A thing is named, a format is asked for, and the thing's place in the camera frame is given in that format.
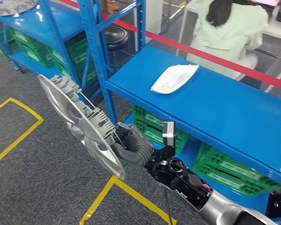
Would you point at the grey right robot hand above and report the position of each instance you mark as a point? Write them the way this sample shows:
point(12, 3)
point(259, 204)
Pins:
point(138, 136)

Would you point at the silver wheel cover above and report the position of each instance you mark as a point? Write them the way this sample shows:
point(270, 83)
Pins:
point(9, 6)
point(89, 130)

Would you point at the yellow floor tape square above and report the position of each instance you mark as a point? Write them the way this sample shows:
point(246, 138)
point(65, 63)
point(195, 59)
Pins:
point(135, 193)

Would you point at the green plastic crate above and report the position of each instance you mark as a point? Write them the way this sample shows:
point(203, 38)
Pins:
point(154, 119)
point(32, 49)
point(79, 59)
point(159, 138)
point(2, 40)
point(220, 183)
point(236, 167)

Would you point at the white plastic shell part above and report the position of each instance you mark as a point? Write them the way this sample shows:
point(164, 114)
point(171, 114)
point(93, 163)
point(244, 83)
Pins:
point(173, 79)

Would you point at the red barrier belt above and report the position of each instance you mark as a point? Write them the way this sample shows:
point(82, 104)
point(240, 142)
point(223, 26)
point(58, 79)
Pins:
point(201, 54)

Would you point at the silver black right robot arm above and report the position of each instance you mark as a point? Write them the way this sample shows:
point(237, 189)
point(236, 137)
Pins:
point(189, 183)

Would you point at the blue metal shelf rack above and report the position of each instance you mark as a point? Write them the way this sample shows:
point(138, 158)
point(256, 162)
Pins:
point(49, 21)
point(201, 105)

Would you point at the black round stool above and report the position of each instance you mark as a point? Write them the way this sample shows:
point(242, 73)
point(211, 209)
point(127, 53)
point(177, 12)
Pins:
point(116, 37)

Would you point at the person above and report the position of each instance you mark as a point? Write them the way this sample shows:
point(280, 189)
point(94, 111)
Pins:
point(224, 34)

